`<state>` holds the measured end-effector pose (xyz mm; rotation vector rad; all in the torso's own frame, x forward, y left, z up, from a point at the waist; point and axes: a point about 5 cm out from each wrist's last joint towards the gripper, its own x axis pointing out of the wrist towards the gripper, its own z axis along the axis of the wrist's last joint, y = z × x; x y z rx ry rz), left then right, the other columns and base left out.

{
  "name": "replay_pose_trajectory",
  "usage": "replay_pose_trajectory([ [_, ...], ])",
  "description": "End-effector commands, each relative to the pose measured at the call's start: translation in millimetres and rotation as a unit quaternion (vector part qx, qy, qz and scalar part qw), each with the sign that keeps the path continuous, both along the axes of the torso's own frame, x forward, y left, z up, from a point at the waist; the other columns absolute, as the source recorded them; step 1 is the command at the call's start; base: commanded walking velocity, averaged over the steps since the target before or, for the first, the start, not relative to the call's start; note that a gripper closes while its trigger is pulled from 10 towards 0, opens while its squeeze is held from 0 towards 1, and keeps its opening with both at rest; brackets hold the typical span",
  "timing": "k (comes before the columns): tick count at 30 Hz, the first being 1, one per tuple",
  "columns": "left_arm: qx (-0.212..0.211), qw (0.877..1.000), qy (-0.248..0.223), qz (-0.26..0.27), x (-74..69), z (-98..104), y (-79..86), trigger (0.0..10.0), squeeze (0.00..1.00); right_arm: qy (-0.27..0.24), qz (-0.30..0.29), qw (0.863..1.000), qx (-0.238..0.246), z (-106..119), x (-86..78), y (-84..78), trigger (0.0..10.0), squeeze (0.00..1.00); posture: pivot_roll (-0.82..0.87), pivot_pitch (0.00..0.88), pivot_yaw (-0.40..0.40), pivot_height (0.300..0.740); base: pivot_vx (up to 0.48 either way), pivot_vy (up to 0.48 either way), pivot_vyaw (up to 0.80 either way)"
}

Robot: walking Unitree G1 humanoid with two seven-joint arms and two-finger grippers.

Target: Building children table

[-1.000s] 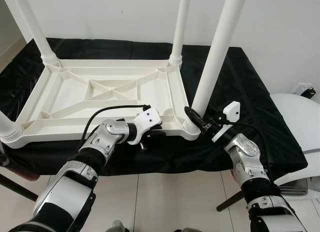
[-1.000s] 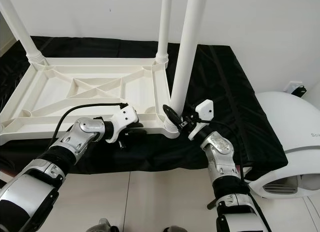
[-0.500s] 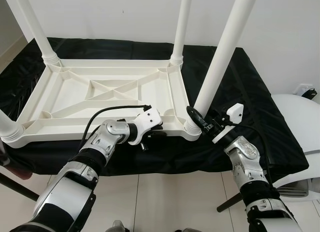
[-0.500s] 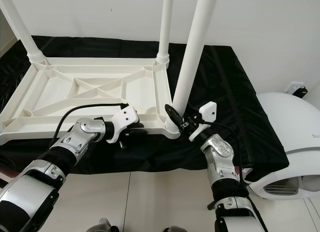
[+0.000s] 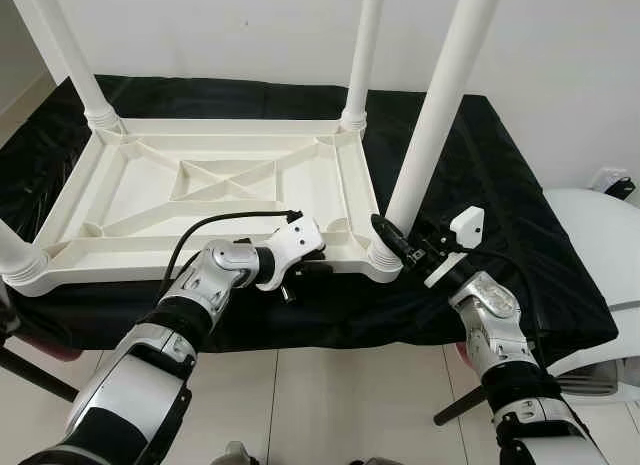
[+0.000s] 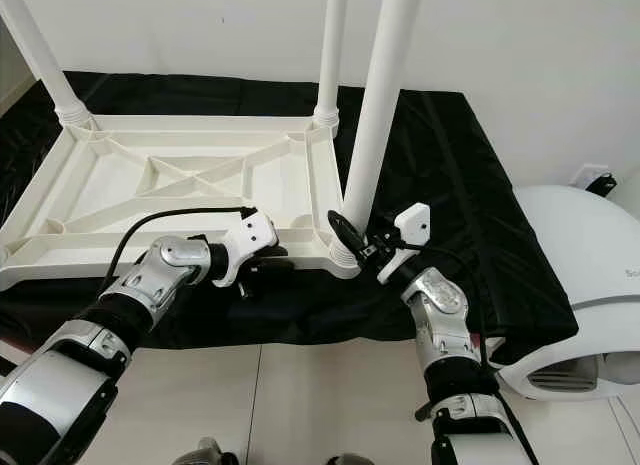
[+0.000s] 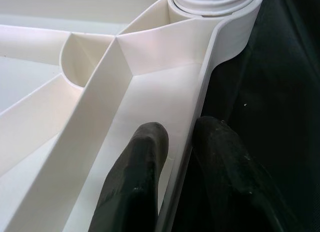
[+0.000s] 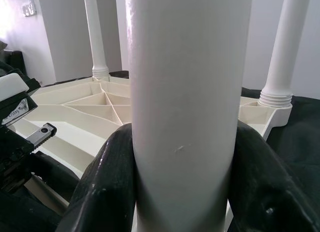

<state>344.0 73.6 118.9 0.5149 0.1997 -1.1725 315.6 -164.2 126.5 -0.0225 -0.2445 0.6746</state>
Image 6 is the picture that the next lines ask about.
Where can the white plastic children table top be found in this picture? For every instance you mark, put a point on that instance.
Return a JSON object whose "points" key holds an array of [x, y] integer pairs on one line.
{"points": [[120, 185]]}

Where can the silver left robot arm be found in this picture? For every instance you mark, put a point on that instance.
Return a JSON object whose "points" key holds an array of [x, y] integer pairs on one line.
{"points": [[160, 270]]}

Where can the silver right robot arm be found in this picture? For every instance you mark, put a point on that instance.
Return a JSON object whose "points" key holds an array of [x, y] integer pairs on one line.
{"points": [[440, 305]]}

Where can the black table cover cloth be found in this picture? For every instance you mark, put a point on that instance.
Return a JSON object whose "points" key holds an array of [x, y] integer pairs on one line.
{"points": [[500, 205]]}

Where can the grey robot left foot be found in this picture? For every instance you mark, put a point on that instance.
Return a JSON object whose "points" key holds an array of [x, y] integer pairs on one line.
{"points": [[208, 453]]}

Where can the white domed appliance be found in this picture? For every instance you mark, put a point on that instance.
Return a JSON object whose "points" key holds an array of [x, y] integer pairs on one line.
{"points": [[580, 275]]}

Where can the black power plug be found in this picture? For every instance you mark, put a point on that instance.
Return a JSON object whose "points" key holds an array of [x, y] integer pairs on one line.
{"points": [[603, 185]]}

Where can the white wall socket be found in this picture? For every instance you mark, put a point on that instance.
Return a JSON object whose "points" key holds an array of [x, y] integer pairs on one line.
{"points": [[588, 173]]}

